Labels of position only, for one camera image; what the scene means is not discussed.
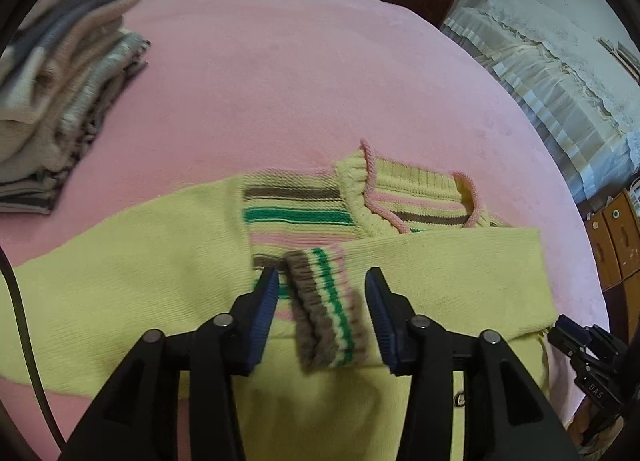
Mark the wooden cabinet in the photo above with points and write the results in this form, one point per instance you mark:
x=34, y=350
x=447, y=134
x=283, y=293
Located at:
x=617, y=236

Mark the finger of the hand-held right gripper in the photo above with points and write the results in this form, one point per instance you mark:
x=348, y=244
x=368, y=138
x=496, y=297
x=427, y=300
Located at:
x=595, y=386
x=572, y=327

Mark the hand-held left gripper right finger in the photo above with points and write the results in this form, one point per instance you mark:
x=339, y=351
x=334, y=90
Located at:
x=377, y=306

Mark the white lace covered furniture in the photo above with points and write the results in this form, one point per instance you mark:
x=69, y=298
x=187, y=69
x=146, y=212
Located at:
x=550, y=91

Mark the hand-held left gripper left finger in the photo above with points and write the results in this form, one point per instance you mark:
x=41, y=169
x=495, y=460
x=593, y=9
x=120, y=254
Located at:
x=267, y=301

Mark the pink bed blanket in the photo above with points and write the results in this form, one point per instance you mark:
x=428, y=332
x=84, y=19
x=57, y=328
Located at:
x=300, y=91

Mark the stack of folded clothes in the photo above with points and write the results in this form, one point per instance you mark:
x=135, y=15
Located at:
x=60, y=91

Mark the yellow striped knit sweater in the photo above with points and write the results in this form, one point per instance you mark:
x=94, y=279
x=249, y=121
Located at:
x=150, y=251

